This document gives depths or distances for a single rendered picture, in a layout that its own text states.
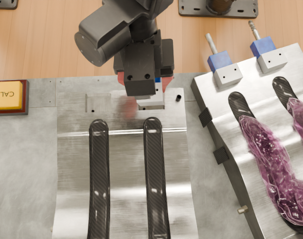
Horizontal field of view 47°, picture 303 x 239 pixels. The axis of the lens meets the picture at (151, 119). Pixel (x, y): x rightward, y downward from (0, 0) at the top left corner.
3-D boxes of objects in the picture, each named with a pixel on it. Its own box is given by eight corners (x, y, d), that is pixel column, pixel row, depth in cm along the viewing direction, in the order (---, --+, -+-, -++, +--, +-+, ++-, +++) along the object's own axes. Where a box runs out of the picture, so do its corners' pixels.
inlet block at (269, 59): (236, 30, 84) (243, 17, 79) (255, 23, 84) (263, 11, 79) (259, 78, 81) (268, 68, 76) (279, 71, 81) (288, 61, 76)
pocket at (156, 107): (137, 95, 76) (137, 89, 73) (162, 94, 76) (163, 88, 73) (138, 114, 75) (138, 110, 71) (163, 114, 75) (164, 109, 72)
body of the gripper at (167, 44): (175, 72, 59) (172, 39, 53) (114, 77, 59) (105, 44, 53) (173, 46, 62) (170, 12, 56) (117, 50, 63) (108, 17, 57)
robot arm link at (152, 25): (135, 55, 53) (127, 18, 47) (109, 40, 56) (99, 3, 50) (165, 30, 55) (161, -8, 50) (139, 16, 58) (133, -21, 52)
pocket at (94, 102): (87, 96, 76) (85, 91, 72) (112, 96, 76) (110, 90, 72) (88, 117, 74) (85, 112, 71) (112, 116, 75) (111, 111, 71)
